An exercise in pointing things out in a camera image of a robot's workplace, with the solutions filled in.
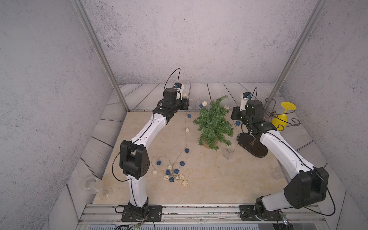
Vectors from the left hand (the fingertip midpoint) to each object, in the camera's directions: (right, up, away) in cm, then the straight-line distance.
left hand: (191, 99), depth 85 cm
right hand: (+24, -5, -5) cm, 25 cm away
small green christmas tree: (+11, -15, -13) cm, 23 cm away
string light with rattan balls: (-13, -43, +1) cm, 45 cm away
